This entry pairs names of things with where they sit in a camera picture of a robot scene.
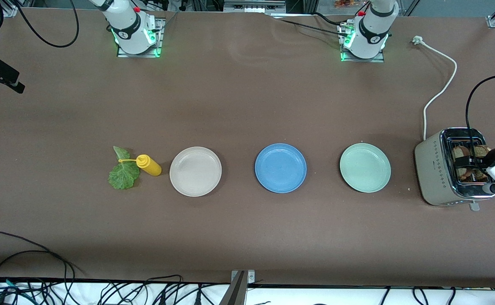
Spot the brown toasted bread slice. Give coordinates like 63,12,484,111
452,145,471,178
473,145,492,182

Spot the green lettuce leaf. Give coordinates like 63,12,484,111
108,146,140,190

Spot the yellow squeeze sauce bottle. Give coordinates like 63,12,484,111
118,154,162,177

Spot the light green plate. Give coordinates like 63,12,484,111
339,143,392,193

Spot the blue plate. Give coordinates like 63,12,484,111
255,143,307,194

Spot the beige plate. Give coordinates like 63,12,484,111
170,147,222,197

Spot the beige and chrome toaster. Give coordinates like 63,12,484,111
414,127,495,211

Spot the grey power strip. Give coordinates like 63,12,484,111
223,0,286,13

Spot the white toaster power cable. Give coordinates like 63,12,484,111
413,36,458,141

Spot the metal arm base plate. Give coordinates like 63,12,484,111
116,17,166,58
340,23,386,63

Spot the thin black table cable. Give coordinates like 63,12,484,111
0,231,86,282

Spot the black arm base cable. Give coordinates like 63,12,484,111
269,13,350,37

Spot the small aluminium edge bracket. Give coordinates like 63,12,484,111
231,270,256,283

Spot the dark camera stand pole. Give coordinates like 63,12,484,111
219,271,248,305

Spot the black floor cable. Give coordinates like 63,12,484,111
144,274,185,305

